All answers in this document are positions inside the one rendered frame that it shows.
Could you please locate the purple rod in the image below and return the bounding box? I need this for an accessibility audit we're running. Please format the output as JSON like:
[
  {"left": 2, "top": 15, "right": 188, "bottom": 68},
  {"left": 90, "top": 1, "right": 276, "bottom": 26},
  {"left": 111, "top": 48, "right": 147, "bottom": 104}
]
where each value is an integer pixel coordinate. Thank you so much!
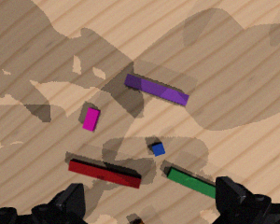
[{"left": 124, "top": 74, "right": 189, "bottom": 105}]

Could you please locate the green rod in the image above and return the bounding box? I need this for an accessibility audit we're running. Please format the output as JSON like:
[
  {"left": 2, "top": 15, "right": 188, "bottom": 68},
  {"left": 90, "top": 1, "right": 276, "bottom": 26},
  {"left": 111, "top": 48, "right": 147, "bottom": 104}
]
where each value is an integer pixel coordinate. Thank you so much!
[{"left": 166, "top": 166, "right": 216, "bottom": 199}]

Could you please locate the orange rod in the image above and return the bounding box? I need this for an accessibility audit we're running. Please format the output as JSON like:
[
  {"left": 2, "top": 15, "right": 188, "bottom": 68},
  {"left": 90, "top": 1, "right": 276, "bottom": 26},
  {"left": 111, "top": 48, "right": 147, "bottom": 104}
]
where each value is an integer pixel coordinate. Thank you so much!
[{"left": 133, "top": 219, "right": 144, "bottom": 224}]

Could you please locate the red rod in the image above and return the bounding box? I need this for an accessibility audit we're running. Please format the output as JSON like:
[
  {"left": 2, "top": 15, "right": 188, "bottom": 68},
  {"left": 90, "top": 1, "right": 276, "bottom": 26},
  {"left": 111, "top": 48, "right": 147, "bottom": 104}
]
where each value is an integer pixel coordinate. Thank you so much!
[{"left": 68, "top": 159, "right": 142, "bottom": 189}]

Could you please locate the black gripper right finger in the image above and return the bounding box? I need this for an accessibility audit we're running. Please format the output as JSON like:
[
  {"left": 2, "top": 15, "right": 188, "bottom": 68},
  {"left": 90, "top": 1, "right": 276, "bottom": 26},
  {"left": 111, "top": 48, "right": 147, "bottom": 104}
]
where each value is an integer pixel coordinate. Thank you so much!
[{"left": 212, "top": 176, "right": 280, "bottom": 224}]

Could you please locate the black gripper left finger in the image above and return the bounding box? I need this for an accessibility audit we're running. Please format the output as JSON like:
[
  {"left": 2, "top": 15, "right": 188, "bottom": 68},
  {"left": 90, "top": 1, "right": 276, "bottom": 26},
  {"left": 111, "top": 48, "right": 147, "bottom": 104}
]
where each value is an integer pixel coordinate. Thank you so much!
[{"left": 0, "top": 183, "right": 88, "bottom": 224}]

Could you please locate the small magenta block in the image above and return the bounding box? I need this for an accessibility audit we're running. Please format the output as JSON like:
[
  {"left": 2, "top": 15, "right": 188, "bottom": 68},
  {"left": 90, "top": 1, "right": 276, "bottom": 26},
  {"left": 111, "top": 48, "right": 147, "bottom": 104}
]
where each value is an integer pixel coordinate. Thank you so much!
[{"left": 82, "top": 107, "right": 101, "bottom": 132}]

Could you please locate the small blue block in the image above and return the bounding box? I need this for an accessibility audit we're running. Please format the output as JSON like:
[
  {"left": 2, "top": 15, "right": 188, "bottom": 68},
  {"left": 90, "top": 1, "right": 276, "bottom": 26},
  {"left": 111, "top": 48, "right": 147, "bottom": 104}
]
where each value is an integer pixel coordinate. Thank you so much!
[{"left": 152, "top": 142, "right": 165, "bottom": 157}]

